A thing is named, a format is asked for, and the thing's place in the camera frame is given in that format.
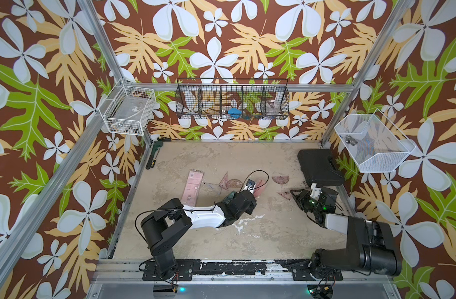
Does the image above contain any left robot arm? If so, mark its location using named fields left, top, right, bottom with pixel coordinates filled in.
left=135, top=189, right=257, bottom=281

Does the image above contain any green black pipe wrench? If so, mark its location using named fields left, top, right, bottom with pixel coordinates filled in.
left=146, top=141, right=164, bottom=169

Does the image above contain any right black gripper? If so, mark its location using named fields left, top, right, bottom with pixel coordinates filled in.
left=289, top=188, right=322, bottom=216

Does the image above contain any pink transparent triangle ruler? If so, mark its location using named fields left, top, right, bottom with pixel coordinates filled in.
left=218, top=172, right=229, bottom=193

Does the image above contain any black plastic tool case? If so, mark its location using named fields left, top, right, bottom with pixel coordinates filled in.
left=297, top=149, right=345, bottom=187

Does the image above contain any pink ruler set pouch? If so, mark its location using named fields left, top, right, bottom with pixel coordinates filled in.
left=254, top=179, right=267, bottom=199
left=181, top=169, right=204, bottom=206

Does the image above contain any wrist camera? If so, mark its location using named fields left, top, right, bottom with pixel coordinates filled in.
left=310, top=183, right=322, bottom=201
left=244, top=179, right=256, bottom=194

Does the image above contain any green transparent straight ruler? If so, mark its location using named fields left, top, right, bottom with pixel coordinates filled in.
left=224, top=191, right=237, bottom=201

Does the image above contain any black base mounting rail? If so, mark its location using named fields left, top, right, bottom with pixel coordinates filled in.
left=138, top=258, right=343, bottom=282

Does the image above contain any white wire basket left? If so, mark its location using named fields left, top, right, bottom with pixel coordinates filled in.
left=98, top=80, right=157, bottom=136

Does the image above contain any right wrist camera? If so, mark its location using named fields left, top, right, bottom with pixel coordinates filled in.
left=310, top=183, right=322, bottom=201

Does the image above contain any pink transparent protractor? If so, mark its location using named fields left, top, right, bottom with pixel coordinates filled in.
left=226, top=179, right=243, bottom=189

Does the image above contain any black wire basket rear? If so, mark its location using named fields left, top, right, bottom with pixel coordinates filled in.
left=175, top=78, right=290, bottom=120

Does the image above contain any white mesh basket right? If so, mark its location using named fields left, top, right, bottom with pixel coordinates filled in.
left=335, top=109, right=416, bottom=173

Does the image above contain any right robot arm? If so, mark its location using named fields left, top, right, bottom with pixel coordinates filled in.
left=290, top=186, right=402, bottom=280

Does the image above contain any clear transparent triangle ruler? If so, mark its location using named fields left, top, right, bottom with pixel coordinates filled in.
left=203, top=182, right=222, bottom=191

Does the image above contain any small dark object in basket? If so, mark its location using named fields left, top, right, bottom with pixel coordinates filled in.
left=345, top=136, right=358, bottom=146

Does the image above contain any blue object in basket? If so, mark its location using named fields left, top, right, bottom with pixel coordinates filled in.
left=228, top=108, right=242, bottom=119

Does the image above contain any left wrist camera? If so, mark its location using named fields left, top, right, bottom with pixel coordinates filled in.
left=244, top=179, right=256, bottom=194

